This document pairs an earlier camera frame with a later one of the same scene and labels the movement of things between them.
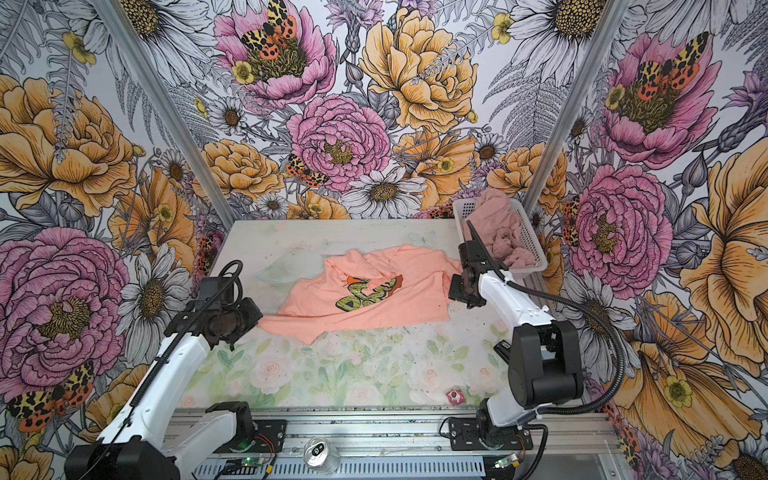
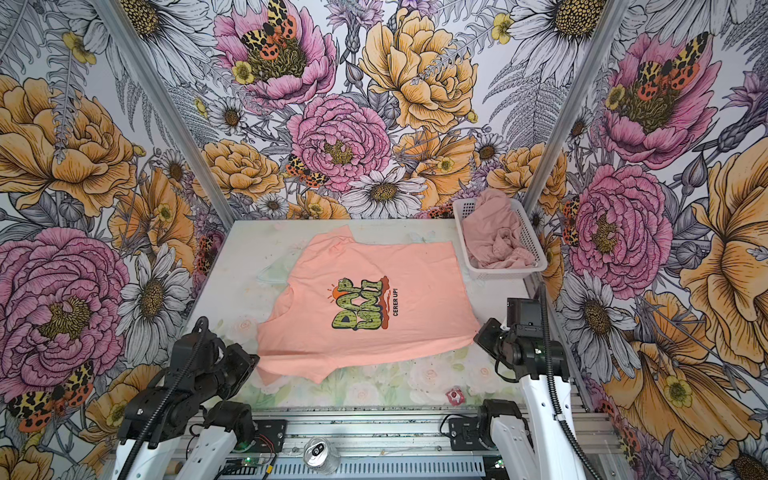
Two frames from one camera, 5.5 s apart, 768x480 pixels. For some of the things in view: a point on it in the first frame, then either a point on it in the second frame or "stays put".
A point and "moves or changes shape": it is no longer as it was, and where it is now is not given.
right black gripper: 454,293 -> 484,338
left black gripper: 253,315 -> 245,367
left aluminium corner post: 113,14 stays put
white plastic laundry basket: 461,207 stays put
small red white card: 455,395 stays put
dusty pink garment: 497,223 stays put
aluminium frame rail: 396,435 stays put
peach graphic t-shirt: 369,286 moves or changes shape
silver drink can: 320,454 stays put
